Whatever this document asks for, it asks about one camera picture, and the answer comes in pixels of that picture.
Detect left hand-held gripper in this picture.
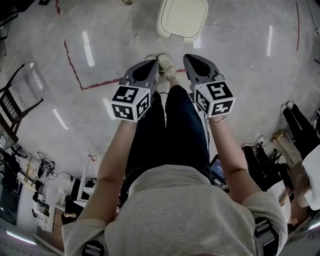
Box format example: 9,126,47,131
111,59,160,123

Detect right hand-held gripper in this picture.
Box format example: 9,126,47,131
183,54,237,118

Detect white lidded trash bin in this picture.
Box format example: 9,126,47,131
156,0,210,44

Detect person's left forearm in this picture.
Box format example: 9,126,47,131
96,119,138,185

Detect person's right forearm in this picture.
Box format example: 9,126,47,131
206,115,258,193

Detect person's cream right shoe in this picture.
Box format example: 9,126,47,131
156,53,179,79

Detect person's dark trousers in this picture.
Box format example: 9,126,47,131
124,84,211,186

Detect waist-worn screen device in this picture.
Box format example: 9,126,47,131
209,154,228,188

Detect clear plastic container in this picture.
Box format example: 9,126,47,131
21,61,46,101

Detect person's light t-shirt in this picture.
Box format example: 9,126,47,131
61,164,289,256

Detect wooden stool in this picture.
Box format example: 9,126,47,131
23,152,36,187

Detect black office chair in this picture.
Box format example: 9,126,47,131
0,143,28,176

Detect white storage shelf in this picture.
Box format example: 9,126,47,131
31,184,66,232

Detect thin metal bracelet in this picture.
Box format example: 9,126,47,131
206,114,228,125

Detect small wire-cage fan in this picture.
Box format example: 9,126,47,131
36,150,56,181

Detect person's right shoulder strap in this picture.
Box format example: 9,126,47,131
254,216,279,247

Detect person's shoulder strap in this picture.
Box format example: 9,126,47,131
254,216,279,247
81,239,105,256

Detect person's left shoulder strap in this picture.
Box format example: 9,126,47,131
81,239,105,256

